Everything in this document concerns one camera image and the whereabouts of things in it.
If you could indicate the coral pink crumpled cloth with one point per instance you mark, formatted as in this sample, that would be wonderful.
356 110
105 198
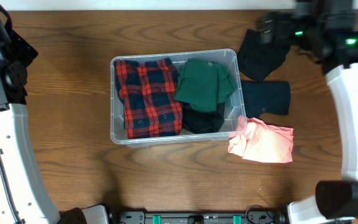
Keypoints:
261 142

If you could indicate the red navy plaid cloth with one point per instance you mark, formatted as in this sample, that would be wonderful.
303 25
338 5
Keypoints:
147 92

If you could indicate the dark green garment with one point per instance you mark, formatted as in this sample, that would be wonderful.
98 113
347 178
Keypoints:
204 85

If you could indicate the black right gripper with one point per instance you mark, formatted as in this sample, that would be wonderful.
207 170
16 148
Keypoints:
291 22

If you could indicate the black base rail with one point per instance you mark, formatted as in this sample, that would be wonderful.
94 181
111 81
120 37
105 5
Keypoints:
252 216

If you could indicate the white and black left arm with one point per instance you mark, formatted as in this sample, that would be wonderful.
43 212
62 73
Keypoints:
23 196

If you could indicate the clear plastic storage container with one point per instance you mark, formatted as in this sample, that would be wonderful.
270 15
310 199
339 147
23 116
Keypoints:
234 106

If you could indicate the black garment with tag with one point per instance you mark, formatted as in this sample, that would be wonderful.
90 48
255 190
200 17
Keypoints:
257 60

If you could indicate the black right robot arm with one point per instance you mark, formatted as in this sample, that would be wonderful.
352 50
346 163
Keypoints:
326 29

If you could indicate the dark navy garment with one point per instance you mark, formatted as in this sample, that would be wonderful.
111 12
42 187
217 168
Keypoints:
266 97

